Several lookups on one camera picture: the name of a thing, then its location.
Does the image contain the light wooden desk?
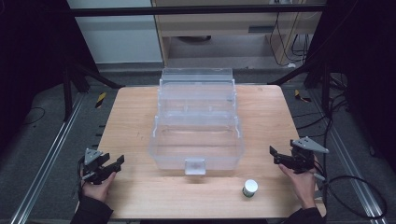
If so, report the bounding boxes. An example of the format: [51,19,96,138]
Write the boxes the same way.
[150,0,327,67]

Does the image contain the black and yellow tape strip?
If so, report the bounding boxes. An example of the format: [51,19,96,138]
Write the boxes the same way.
[94,91,107,109]
[293,89,312,104]

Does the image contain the bundle of hanging black cables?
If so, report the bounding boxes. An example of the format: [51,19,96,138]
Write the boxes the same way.
[268,11,314,68]

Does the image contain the black floor cables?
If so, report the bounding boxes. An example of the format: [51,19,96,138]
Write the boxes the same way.
[291,74,356,139]

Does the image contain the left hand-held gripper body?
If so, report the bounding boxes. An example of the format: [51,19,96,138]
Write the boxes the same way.
[81,147,117,186]

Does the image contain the white cabinet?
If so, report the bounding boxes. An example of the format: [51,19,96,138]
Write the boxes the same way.
[66,0,163,65]

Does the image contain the person's right hand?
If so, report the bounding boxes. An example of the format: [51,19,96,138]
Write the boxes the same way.
[277,162,319,210]

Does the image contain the black metal stand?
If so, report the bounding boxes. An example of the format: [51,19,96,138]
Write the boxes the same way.
[61,57,126,123]
[267,57,332,117]

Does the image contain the white bottle with green label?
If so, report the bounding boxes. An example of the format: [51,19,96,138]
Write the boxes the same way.
[242,178,259,198]

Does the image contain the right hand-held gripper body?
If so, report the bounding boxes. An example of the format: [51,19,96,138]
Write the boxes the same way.
[281,135,330,175]

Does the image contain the thin black floor cable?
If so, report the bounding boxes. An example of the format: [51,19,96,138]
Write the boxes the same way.
[20,106,47,127]

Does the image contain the person's left hand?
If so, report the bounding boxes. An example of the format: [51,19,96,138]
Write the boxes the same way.
[79,171,117,203]

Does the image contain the clear plastic storage box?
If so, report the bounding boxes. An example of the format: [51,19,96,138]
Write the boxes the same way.
[148,67,246,176]

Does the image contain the aluminium floor rail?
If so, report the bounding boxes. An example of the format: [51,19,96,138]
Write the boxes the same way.
[309,90,389,224]
[8,92,86,224]

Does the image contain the black curtain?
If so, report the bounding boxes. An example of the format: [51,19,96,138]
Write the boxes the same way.
[303,0,396,172]
[0,0,101,157]

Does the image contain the black horizontal bar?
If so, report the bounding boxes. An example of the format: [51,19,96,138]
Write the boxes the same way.
[68,4,327,18]

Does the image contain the black looped gripper cable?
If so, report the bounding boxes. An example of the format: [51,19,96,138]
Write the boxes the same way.
[312,146,389,220]

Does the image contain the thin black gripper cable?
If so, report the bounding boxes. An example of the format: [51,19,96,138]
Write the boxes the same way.
[77,155,87,202]

